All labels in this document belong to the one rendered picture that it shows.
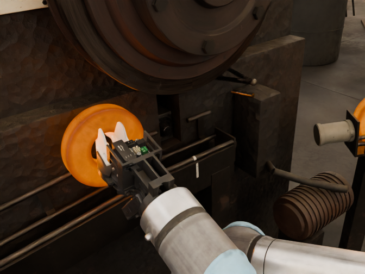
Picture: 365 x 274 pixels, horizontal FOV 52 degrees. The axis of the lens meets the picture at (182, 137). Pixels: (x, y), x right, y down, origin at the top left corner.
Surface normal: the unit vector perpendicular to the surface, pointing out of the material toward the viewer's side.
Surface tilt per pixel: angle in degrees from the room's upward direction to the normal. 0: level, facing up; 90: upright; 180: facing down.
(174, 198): 15
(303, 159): 0
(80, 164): 88
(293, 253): 23
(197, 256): 37
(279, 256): 31
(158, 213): 41
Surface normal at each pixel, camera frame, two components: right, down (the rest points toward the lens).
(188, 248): -0.33, -0.44
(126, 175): 0.58, 0.60
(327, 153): -0.05, -0.86
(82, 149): 0.58, 0.36
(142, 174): 0.10, -0.72
